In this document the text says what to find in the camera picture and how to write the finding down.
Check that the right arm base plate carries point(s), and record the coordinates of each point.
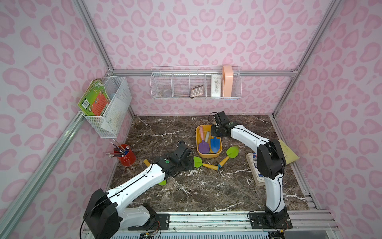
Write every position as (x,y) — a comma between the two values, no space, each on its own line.
(267,220)

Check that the green shovel yellow handle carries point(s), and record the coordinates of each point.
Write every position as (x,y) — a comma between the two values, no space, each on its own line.
(232,152)

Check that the white wire wall shelf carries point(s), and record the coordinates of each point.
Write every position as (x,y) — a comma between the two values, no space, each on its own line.
(175,82)

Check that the purple shovel pink handle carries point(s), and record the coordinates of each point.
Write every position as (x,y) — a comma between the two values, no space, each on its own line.
(204,147)

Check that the small calculator on shelf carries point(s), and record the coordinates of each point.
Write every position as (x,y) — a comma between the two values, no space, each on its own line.
(197,91)

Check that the white box on shelf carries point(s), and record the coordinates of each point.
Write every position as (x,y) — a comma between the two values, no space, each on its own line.
(216,85)

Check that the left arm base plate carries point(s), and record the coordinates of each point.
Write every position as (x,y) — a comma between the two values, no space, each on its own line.
(158,221)

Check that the white mesh wall basket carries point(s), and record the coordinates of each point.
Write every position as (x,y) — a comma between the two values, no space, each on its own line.
(115,87)

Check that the red pen cup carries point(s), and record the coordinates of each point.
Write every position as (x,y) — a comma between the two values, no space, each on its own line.
(129,158)

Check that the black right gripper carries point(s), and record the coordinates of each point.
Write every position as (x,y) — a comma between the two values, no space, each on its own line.
(216,130)

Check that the blue shovel wooden handle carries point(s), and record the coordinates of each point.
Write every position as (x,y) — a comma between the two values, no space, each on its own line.
(215,144)

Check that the orange storage box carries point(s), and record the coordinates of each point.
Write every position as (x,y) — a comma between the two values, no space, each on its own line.
(198,141)

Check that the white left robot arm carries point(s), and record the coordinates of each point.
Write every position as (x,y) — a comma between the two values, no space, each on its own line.
(108,212)

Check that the white paper in basket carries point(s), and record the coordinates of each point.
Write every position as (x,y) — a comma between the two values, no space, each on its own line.
(114,115)

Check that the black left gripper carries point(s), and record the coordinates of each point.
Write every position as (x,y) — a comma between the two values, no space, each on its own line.
(185,161)

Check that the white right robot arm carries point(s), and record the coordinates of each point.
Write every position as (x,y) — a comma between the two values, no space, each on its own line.
(271,163)

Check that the green shovel under left arm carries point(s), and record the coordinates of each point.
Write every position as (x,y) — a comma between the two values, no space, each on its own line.
(148,164)

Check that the light blue shovel white handle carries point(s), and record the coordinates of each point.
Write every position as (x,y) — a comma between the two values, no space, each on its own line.
(207,136)

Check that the green red book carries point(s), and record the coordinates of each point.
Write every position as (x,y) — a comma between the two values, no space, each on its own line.
(95,100)

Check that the pink box on shelf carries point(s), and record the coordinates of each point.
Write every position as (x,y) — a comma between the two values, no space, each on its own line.
(227,75)

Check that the yellow-green paper booklet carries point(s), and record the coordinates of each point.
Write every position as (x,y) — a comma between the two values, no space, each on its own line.
(289,155)

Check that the green shovel blue-tipped handle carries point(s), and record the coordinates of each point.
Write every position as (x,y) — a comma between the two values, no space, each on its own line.
(199,163)

